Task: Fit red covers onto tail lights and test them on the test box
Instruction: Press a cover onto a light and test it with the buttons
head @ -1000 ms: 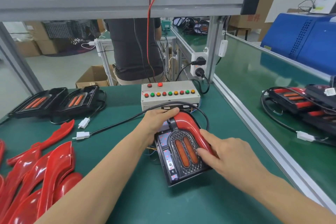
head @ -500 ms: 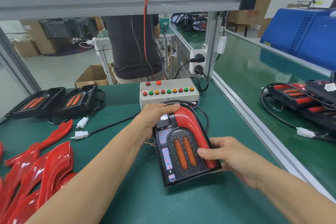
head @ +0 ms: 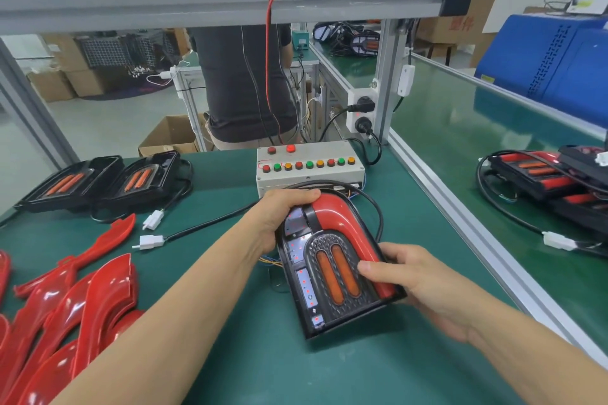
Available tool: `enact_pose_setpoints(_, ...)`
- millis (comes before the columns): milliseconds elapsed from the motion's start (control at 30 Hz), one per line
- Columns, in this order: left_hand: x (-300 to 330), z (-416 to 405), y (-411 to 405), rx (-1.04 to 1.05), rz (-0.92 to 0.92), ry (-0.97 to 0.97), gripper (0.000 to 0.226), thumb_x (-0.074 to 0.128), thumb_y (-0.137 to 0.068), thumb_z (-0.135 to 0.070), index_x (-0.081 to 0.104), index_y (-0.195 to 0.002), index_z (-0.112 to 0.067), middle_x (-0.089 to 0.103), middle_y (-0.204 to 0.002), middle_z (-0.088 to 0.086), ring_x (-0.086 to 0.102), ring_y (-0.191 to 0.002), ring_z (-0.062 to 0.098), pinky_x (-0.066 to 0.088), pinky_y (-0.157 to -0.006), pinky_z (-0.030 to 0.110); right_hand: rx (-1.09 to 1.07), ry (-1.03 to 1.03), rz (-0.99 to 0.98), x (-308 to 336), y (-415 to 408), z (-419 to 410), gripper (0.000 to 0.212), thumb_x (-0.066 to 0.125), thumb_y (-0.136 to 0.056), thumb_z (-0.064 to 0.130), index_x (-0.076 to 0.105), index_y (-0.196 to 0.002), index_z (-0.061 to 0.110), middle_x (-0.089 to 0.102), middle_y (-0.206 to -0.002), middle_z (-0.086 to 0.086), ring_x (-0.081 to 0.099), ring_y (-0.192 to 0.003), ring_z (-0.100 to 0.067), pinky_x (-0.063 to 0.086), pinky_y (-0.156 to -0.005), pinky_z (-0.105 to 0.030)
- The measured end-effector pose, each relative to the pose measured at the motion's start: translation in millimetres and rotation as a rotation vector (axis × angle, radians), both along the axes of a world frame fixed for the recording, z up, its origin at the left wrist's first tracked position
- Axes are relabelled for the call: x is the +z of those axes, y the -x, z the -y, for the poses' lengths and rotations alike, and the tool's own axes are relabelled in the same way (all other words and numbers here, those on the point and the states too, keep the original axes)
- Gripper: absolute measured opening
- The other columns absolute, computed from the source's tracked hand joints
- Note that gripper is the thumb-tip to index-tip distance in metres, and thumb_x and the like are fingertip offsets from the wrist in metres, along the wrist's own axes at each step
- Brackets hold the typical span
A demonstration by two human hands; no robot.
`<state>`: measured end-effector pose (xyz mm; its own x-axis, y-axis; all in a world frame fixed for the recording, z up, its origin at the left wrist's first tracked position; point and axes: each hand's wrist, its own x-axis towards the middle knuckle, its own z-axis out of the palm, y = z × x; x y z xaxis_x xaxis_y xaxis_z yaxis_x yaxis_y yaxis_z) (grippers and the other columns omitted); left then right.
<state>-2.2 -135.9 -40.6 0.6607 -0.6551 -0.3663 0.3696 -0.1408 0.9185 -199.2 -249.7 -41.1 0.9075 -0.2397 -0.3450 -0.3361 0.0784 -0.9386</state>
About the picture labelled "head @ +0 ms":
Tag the white metal stand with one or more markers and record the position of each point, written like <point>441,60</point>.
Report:
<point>188,87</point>

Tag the pile of black lamp housings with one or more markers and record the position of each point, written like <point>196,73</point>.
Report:
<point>104,180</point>

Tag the white power strip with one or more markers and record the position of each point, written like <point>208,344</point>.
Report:
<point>353,98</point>

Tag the white switch box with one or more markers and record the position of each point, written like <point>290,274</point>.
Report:
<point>407,80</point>

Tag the blue plastic crate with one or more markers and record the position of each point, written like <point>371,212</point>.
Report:
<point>546,58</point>

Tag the person's right forearm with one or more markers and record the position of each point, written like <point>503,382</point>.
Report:
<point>532,367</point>

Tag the red curved lens cover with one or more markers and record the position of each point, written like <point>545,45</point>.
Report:
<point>342,215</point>

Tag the small cardboard box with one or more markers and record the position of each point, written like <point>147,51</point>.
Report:
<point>49,87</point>

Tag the person's right hand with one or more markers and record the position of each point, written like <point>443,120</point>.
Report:
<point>423,286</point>

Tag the person's left forearm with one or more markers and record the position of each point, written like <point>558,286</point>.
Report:
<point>161,343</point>

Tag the beige test button box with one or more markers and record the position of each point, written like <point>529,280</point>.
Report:
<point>309,172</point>

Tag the person's left hand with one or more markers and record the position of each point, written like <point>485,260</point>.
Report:
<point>271,215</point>

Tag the low open cardboard carton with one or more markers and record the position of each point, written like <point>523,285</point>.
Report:
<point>169,136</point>

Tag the black mesh basket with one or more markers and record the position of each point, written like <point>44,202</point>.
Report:
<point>119,51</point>

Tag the large cardboard box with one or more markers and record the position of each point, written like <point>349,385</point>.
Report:
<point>90,82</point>

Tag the pile of red lens covers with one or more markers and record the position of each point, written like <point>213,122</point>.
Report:
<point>66,324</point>

